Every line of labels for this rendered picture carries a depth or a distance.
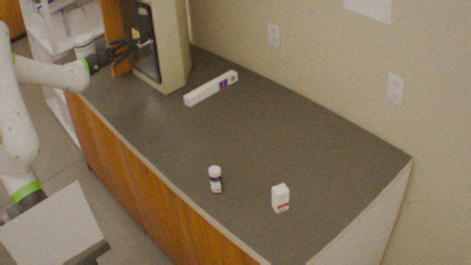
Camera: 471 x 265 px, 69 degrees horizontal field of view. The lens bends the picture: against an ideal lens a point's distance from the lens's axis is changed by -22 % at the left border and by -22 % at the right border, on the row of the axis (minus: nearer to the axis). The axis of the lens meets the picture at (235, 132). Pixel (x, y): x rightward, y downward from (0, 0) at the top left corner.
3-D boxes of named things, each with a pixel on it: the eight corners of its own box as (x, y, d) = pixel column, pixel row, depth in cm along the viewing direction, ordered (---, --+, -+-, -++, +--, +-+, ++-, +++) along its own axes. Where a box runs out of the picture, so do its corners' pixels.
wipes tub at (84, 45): (92, 51, 239) (87, 30, 230) (99, 56, 230) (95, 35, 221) (74, 60, 232) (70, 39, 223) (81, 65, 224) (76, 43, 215)
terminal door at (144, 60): (132, 65, 204) (120, -5, 179) (162, 86, 184) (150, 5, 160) (131, 66, 203) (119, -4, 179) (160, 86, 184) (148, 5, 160)
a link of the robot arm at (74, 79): (13, 52, 132) (7, 81, 133) (17, 55, 124) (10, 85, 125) (87, 66, 156) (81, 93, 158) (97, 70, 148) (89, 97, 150)
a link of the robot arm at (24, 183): (18, 196, 104) (-6, 143, 104) (11, 210, 113) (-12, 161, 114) (49, 181, 114) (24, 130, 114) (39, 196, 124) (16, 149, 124)
